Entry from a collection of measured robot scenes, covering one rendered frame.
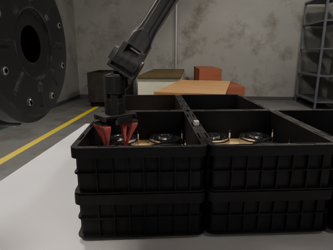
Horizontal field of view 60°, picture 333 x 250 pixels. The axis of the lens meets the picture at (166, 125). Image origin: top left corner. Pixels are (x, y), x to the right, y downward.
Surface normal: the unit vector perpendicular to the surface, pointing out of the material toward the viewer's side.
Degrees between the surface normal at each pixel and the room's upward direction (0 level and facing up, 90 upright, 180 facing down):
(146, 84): 90
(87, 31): 90
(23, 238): 0
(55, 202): 0
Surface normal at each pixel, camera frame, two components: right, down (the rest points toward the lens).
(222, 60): -0.08, 0.24
